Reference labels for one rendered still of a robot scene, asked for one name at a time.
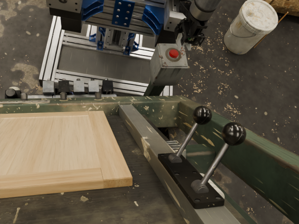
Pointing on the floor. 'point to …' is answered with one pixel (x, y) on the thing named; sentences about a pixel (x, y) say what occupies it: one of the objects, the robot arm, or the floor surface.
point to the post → (153, 90)
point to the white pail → (251, 26)
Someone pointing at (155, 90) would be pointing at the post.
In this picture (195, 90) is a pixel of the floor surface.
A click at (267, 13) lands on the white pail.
